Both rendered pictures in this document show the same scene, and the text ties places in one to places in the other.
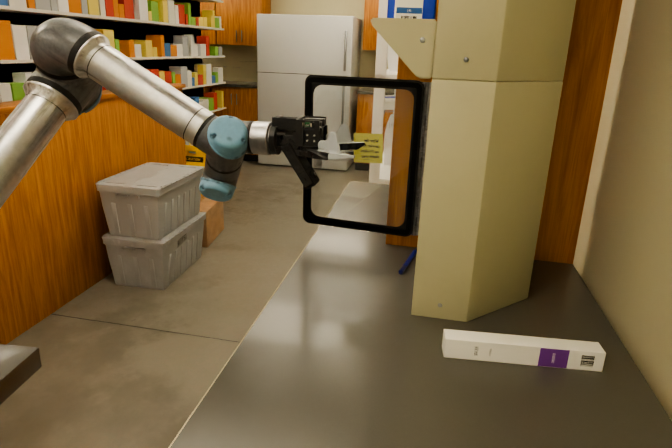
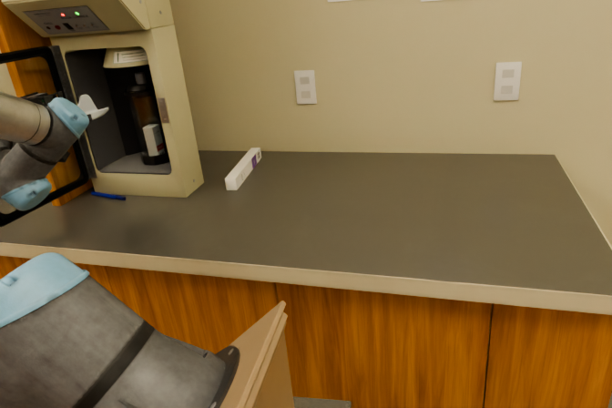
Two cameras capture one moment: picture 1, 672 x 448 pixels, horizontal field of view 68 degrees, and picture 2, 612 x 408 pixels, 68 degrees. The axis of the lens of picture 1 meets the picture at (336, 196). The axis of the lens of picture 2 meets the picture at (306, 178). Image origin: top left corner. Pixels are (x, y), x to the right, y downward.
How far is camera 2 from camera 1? 1.08 m
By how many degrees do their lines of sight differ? 77
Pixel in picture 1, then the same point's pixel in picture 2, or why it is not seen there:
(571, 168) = not seen: hidden behind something
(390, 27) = not seen: outside the picture
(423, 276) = (183, 167)
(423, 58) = (144, 15)
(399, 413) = (280, 202)
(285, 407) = (270, 234)
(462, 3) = not seen: outside the picture
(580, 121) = not seen: hidden behind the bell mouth
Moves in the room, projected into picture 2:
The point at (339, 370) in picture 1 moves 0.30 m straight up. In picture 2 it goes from (239, 219) to (220, 105)
